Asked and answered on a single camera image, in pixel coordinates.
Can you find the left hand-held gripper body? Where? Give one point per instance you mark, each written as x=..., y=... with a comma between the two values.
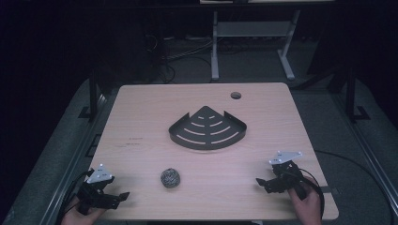
x=94, y=193

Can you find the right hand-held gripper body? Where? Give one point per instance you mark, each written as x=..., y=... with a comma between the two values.
x=289, y=175

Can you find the steel wool ball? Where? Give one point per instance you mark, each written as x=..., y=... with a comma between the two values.
x=170, y=178

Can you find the black metal corner shelf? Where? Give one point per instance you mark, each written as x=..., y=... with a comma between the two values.
x=219, y=140

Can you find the person's left hand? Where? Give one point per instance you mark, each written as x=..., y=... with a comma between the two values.
x=79, y=218

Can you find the person's right hand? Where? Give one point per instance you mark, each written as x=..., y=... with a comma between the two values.
x=306, y=207

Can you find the black metal stand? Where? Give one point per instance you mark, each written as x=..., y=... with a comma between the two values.
x=93, y=93
x=351, y=93

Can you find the aluminium frame rail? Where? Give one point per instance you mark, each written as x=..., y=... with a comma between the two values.
x=72, y=162
x=366, y=150

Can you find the white metal desk frame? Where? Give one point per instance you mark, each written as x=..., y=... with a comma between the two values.
x=250, y=29

